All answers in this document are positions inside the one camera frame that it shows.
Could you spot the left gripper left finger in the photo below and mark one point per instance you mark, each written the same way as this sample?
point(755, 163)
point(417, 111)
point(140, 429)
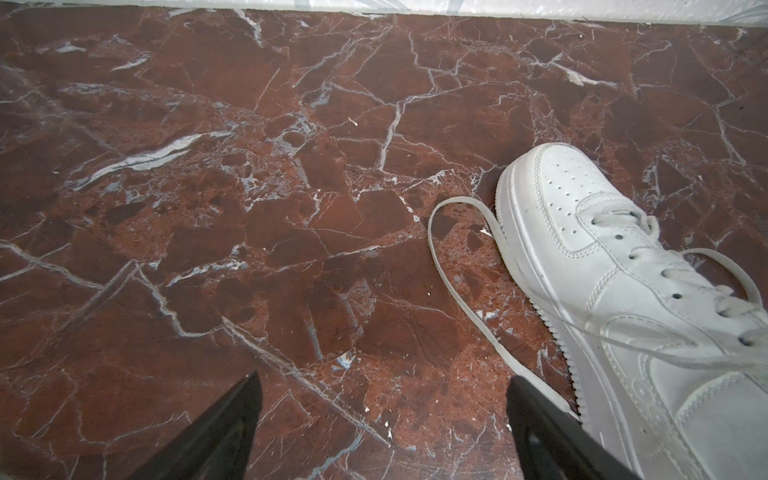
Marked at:
point(215, 446)

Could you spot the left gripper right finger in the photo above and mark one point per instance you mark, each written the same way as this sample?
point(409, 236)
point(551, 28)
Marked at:
point(550, 444)

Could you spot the white sneaker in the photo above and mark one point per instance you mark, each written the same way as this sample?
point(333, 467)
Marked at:
point(669, 369)

